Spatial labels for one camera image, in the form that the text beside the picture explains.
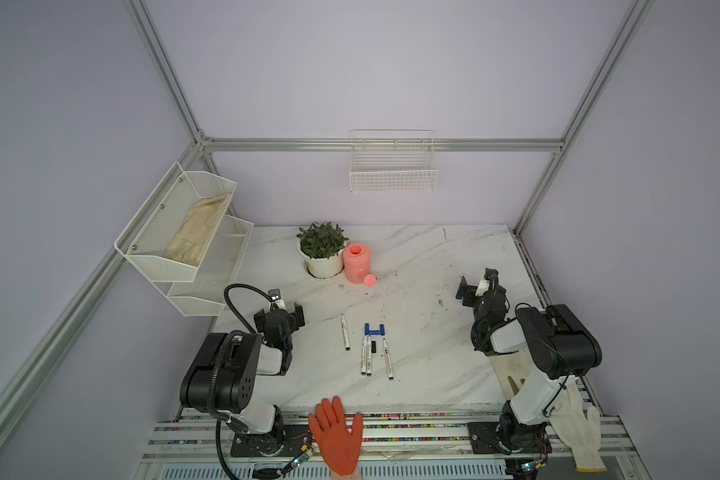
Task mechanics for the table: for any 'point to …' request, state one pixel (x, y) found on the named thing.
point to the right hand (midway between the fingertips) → (477, 277)
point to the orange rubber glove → (341, 448)
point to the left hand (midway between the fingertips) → (278, 308)
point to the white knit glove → (581, 433)
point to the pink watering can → (357, 264)
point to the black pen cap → (373, 346)
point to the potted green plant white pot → (322, 249)
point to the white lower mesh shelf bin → (208, 294)
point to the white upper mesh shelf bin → (171, 234)
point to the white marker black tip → (345, 331)
